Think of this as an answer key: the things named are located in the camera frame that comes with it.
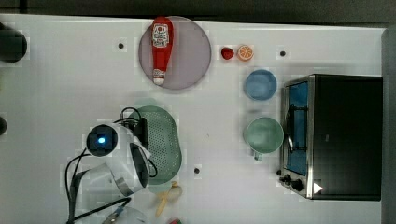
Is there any green plastic strainer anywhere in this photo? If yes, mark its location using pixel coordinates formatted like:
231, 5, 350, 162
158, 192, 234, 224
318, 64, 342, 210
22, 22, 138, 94
129, 99, 182, 194

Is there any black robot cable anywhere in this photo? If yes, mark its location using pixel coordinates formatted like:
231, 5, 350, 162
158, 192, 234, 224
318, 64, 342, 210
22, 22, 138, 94
64, 106, 159, 224

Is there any black round object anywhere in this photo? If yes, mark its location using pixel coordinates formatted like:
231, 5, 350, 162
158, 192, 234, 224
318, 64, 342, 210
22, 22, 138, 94
0, 23, 27, 63

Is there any red ketchup bottle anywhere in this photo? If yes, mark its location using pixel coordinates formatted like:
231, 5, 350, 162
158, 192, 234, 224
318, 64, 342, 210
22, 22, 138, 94
151, 17, 174, 85

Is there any peeled banana toy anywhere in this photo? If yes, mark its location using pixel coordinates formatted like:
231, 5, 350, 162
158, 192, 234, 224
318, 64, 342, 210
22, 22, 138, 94
155, 181, 183, 217

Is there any black toaster oven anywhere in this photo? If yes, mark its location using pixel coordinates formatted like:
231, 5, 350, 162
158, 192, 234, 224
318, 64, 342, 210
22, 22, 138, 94
276, 74, 383, 201

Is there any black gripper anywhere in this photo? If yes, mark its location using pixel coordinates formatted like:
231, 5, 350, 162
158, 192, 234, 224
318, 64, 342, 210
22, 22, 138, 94
133, 118, 149, 149

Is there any blue cup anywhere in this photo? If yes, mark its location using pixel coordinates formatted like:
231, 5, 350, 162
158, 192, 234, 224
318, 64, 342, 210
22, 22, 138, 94
244, 69, 277, 101

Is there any red fruit toy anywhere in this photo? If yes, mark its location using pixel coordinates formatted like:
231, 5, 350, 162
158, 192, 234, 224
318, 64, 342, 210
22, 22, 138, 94
168, 218, 182, 224

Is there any small black knob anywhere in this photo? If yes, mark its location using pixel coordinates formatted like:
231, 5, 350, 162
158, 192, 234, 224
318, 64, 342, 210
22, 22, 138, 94
0, 117, 7, 135

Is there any grey round plate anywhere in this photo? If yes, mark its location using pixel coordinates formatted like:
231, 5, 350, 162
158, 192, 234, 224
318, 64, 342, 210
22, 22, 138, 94
138, 16, 211, 90

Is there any red strawberry toy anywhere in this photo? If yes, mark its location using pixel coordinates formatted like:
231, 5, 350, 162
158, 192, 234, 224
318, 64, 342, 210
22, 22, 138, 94
220, 47, 234, 60

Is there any orange slice toy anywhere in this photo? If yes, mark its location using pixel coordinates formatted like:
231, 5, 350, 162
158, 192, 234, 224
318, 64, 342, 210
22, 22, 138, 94
237, 45, 254, 62

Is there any green mug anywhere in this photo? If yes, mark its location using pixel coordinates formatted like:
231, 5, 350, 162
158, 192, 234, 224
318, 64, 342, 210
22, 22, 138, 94
244, 117, 284, 161

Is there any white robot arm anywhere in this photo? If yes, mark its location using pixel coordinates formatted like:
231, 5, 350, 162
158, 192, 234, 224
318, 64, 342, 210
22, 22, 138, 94
66, 120, 150, 224

